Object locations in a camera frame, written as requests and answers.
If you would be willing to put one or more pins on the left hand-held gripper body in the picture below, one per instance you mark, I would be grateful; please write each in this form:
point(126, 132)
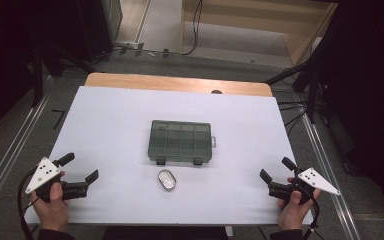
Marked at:
point(41, 175)

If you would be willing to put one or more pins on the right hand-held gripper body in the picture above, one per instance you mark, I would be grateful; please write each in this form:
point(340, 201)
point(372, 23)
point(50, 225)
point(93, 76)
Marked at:
point(316, 180)

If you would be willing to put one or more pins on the small silver oval tin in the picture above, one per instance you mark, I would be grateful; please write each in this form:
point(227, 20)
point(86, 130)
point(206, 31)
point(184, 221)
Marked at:
point(167, 180)

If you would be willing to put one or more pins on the translucent grey compartment box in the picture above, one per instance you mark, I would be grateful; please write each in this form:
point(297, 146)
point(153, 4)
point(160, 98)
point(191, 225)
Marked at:
point(180, 141)

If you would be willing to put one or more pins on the person's left hand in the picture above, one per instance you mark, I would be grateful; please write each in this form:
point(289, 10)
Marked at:
point(51, 213)

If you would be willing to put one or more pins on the person's right hand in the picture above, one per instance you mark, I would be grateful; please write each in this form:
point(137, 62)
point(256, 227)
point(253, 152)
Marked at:
point(291, 215)

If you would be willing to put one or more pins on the white table cover board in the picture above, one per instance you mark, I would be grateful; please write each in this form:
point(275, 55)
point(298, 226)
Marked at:
point(113, 133)

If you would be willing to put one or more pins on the black metal stand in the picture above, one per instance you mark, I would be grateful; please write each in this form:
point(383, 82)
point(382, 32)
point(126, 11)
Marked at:
point(313, 86)
point(38, 73)

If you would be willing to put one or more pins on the black cabinet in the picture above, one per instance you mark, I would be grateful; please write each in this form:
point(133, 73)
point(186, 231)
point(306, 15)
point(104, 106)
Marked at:
point(96, 26)

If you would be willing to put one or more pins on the wooden shelf unit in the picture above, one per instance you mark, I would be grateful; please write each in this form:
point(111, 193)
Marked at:
point(246, 20)

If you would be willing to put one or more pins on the aluminium floor rail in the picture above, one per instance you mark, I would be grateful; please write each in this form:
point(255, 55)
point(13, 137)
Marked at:
point(333, 186)
point(10, 160)

